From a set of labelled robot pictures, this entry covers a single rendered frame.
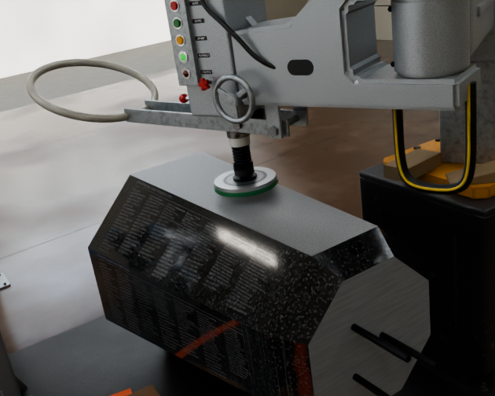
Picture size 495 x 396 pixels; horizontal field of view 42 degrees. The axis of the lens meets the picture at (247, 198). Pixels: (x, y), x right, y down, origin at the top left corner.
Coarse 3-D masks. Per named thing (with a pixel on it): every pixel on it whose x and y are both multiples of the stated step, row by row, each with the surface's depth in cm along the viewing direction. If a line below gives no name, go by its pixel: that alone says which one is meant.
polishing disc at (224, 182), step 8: (256, 168) 225; (264, 168) 224; (224, 176) 222; (232, 176) 221; (264, 176) 217; (272, 176) 216; (216, 184) 216; (224, 184) 215; (232, 184) 214; (240, 184) 213; (248, 184) 212; (256, 184) 211; (264, 184) 210; (232, 192) 210
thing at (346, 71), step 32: (320, 0) 167; (352, 0) 163; (256, 32) 182; (288, 32) 176; (320, 32) 170; (352, 32) 170; (256, 64) 186; (288, 64) 179; (320, 64) 174; (352, 64) 172; (384, 64) 181; (256, 96) 190; (288, 96) 183; (320, 96) 178; (352, 96) 172; (384, 96) 167; (416, 96) 162; (448, 96) 157
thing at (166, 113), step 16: (128, 112) 230; (144, 112) 225; (160, 112) 221; (176, 112) 217; (288, 112) 204; (304, 112) 200; (208, 128) 211; (224, 128) 207; (240, 128) 203; (256, 128) 200; (272, 128) 192; (288, 128) 193
